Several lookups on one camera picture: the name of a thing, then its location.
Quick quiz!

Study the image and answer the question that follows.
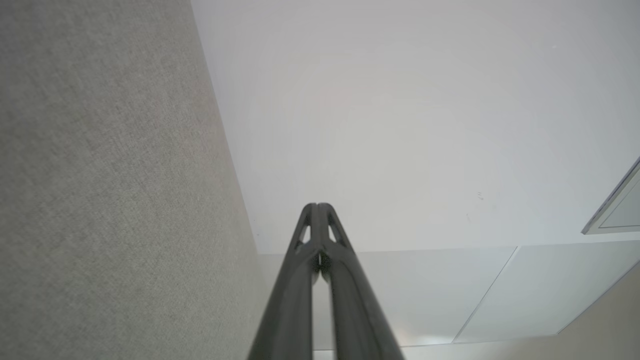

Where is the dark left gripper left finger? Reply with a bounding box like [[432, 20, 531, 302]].
[[247, 202, 321, 360]]

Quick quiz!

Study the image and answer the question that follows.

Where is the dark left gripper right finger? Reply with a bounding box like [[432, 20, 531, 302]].
[[317, 202, 406, 360]]

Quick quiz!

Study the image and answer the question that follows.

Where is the grey framed panel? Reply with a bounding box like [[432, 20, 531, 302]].
[[581, 157, 640, 236]]

